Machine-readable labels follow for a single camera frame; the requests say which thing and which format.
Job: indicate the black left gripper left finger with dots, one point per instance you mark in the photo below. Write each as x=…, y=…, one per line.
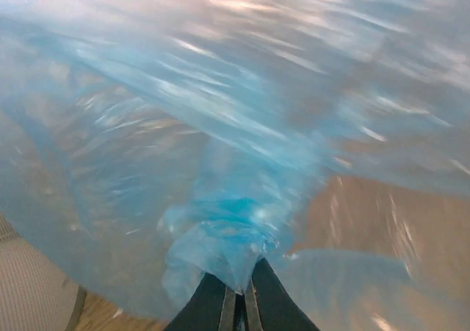
x=211, y=308

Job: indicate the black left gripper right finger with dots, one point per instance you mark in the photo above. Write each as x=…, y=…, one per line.
x=268, y=307

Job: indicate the blue translucent plastic trash bag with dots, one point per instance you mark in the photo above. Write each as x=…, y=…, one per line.
x=147, y=142

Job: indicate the translucent grey plastic trash bin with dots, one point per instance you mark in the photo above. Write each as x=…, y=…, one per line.
x=35, y=294

